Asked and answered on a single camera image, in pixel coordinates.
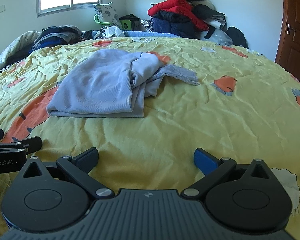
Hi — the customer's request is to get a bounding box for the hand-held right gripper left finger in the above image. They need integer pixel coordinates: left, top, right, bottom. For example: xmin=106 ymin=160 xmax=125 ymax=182
xmin=16 ymin=147 xmax=115 ymax=200

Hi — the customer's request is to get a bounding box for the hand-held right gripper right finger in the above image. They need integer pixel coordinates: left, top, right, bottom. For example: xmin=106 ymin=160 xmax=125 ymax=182
xmin=180 ymin=148 xmax=278 ymax=200

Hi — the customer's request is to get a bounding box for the lavender long-sleeve shirt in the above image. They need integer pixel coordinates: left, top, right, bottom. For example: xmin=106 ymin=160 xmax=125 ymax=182
xmin=46 ymin=49 xmax=200 ymax=118

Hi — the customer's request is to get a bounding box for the pile of dark folded clothes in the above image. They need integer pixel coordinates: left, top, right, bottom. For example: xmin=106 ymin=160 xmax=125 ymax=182
xmin=31 ymin=25 xmax=84 ymax=52

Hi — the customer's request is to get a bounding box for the yellow printed blanket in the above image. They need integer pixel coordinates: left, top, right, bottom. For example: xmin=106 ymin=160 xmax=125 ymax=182
xmin=0 ymin=36 xmax=300 ymax=230

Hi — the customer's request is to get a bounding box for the white quilt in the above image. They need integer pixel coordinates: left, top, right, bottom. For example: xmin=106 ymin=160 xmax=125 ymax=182
xmin=0 ymin=31 xmax=43 ymax=75

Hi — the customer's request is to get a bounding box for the clear plastic bag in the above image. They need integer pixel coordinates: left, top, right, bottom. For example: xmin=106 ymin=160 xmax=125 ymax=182
xmin=210 ymin=27 xmax=234 ymax=46

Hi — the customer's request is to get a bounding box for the black backpack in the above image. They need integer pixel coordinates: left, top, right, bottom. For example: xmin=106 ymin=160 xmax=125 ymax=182
xmin=226 ymin=26 xmax=249 ymax=48

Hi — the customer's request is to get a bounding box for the blue bed sheet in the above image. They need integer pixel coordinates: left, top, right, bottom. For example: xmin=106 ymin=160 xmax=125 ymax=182
xmin=81 ymin=30 xmax=183 ymax=39

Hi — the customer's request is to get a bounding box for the navy jacket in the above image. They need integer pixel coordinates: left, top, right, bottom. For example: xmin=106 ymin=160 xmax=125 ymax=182
xmin=151 ymin=10 xmax=203 ymax=39

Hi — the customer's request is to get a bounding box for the green plastic chair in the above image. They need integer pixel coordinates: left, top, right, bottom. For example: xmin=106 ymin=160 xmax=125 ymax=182
xmin=94 ymin=14 xmax=140 ymax=32

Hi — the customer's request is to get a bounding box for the black and grey garment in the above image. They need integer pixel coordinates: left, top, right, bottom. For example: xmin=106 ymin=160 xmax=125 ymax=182
xmin=192 ymin=4 xmax=227 ymax=39

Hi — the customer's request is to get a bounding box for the checkered cloth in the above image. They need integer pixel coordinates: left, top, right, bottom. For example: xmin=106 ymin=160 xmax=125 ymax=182
xmin=141 ymin=19 xmax=154 ymax=32

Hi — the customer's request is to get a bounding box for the floral pillow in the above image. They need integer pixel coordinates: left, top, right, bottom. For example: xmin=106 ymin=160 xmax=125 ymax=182
xmin=93 ymin=2 xmax=122 ymax=29

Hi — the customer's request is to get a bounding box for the black bag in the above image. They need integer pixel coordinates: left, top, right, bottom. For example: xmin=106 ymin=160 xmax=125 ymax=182
xmin=120 ymin=14 xmax=140 ymax=22

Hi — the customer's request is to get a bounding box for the window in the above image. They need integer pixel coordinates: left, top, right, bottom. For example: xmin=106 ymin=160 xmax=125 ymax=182
xmin=36 ymin=0 xmax=103 ymax=18

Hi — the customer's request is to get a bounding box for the red jacket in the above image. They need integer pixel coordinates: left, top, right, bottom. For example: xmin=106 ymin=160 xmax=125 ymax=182
xmin=147 ymin=0 xmax=209 ymax=32

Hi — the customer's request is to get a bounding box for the metal door handle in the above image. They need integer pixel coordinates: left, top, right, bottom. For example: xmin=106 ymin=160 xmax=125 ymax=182
xmin=287 ymin=24 xmax=296 ymax=42

